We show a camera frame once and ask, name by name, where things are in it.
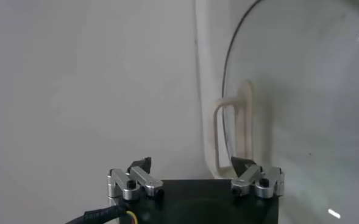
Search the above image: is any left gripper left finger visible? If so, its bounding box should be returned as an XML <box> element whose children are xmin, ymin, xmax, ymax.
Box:
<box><xmin>107</xmin><ymin>156</ymin><xmax>165</xmax><ymax>201</ymax></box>

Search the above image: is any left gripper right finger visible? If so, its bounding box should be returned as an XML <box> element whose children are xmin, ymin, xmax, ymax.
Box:
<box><xmin>230</xmin><ymin>156</ymin><xmax>285</xmax><ymax>199</ymax></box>

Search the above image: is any round glass pot lid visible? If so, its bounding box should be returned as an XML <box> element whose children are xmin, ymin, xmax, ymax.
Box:
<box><xmin>212</xmin><ymin>0</ymin><xmax>359</xmax><ymax>224</ymax></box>

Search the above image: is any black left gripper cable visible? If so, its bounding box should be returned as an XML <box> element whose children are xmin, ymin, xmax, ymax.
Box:
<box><xmin>65</xmin><ymin>204</ymin><xmax>137</xmax><ymax>224</ymax></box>

